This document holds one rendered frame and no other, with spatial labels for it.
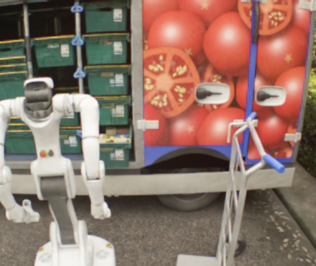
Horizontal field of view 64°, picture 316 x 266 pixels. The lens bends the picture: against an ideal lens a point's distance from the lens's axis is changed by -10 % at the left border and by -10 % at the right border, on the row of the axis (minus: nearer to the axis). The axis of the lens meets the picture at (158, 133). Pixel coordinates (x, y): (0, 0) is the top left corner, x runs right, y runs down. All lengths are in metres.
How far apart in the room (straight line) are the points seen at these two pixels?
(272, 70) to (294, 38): 0.35
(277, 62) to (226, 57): 0.46
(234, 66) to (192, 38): 0.41
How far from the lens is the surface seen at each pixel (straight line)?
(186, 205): 2.87
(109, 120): 2.51
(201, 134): 2.39
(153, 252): 2.47
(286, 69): 2.51
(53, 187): 1.50
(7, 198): 1.44
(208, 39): 2.24
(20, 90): 2.65
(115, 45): 2.37
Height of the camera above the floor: 1.75
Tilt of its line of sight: 21 degrees down
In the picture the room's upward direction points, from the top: straight up
